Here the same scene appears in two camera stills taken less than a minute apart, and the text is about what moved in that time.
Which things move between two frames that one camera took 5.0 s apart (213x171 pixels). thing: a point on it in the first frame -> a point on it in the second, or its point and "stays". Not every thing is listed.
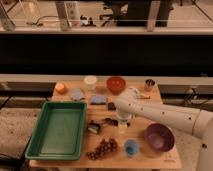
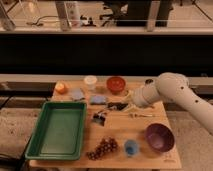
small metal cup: x=149 y=83 stays
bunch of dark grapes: x=106 y=145 stays
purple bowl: x=159 y=137 stays
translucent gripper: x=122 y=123 -> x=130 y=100
